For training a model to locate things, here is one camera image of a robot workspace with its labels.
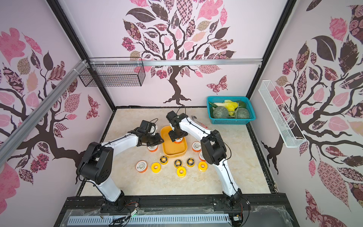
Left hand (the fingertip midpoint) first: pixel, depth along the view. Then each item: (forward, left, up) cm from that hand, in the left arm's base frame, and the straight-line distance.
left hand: (162, 143), depth 93 cm
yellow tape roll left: (-15, +3, -4) cm, 16 cm away
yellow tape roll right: (-14, -27, -5) cm, 31 cm away
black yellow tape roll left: (-10, -1, -5) cm, 11 cm away
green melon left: (+21, -42, +7) cm, 47 cm away
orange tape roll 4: (-9, -26, -3) cm, 28 cm away
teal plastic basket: (+18, -51, +1) cm, 54 cm away
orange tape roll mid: (-3, +6, -3) cm, 8 cm away
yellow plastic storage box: (-5, -7, -1) cm, 8 cm away
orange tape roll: (-1, +3, +16) cm, 16 cm away
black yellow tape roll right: (-12, -19, -4) cm, 23 cm away
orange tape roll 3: (+1, -11, +1) cm, 11 cm away
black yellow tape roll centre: (-13, -11, -5) cm, 17 cm away
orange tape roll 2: (-14, +12, -4) cm, 19 cm away
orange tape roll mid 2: (-1, -24, -4) cm, 24 cm away
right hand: (+3, -11, +1) cm, 11 cm away
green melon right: (+20, -58, +7) cm, 62 cm away
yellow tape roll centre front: (-18, -13, -3) cm, 23 cm away
